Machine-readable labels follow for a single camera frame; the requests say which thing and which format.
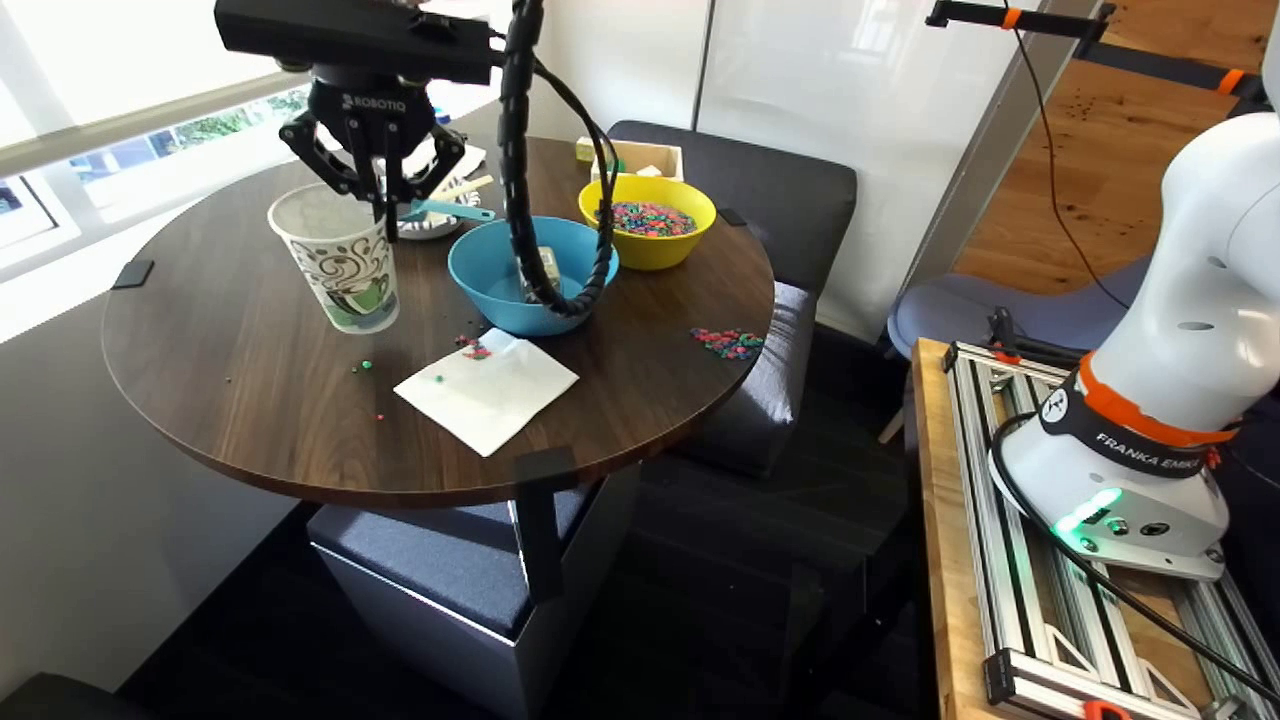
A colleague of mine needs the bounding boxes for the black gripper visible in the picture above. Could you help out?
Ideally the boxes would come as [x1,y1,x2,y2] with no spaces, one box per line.
[276,77,466,247]

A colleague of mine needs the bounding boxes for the white patterned paper cup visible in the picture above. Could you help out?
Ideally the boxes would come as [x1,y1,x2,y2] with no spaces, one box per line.
[262,178,403,338]

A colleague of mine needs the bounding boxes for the blue bowl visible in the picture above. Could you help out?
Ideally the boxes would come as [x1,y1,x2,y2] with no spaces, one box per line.
[443,210,624,338]

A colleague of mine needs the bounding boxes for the colourful candies in bowl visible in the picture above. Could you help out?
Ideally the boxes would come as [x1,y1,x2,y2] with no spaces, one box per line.
[608,195,702,240]

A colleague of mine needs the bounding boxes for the yellow bowl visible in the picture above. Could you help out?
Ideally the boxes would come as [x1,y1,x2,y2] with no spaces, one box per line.
[570,170,719,274]

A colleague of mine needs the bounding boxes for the white paper sheet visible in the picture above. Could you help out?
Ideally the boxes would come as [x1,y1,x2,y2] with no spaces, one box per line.
[422,135,491,192]

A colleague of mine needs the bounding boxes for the teal plastic scoop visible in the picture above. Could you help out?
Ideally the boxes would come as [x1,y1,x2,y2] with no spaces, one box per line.
[397,195,500,229]

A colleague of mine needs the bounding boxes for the small white brown block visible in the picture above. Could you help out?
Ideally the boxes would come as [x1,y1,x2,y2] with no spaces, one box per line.
[513,243,550,305]

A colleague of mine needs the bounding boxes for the white paper napkin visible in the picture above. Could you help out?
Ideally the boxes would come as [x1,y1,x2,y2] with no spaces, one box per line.
[389,324,582,458]

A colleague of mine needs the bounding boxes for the round dark wooden table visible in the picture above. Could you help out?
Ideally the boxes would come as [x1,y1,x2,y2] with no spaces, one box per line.
[97,126,781,609]

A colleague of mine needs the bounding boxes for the small wooden box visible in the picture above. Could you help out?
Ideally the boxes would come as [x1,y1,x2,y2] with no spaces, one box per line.
[570,131,689,182]

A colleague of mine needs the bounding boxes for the colourful candies scattered pile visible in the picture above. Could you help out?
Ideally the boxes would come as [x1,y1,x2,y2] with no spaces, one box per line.
[689,318,769,362]

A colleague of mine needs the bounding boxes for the blue-grey ottoman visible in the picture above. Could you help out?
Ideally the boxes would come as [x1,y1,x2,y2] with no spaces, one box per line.
[303,464,649,720]

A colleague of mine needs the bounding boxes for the grey-blue chair seat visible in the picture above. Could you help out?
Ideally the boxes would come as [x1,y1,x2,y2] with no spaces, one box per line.
[885,255,1158,369]

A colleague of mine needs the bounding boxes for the black stool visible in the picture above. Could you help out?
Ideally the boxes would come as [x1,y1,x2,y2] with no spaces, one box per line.
[0,671,152,720]

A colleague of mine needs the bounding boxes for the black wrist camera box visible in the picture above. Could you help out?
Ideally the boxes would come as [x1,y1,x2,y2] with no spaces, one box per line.
[211,0,500,89]

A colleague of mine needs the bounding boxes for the black corrugated cable conduit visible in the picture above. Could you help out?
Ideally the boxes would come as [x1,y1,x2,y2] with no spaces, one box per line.
[494,0,624,318]

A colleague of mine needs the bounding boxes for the grey window rail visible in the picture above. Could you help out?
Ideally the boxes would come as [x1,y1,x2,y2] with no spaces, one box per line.
[0,66,317,178]

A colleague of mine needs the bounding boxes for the white board with grey frame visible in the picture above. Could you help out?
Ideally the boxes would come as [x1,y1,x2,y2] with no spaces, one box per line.
[689,0,1111,344]

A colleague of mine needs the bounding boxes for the thin black hanging cable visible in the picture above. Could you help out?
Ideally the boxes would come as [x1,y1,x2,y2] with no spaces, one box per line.
[1011,28,1136,313]

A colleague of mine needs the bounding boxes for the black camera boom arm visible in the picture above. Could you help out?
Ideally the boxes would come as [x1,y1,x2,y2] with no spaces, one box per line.
[924,0,1262,101]

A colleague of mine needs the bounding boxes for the aluminium profile frame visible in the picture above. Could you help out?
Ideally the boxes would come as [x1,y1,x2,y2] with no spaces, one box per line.
[942,337,1280,720]

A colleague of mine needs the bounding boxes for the black cable on frame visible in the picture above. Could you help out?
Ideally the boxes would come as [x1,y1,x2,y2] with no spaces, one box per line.
[985,402,1280,712]

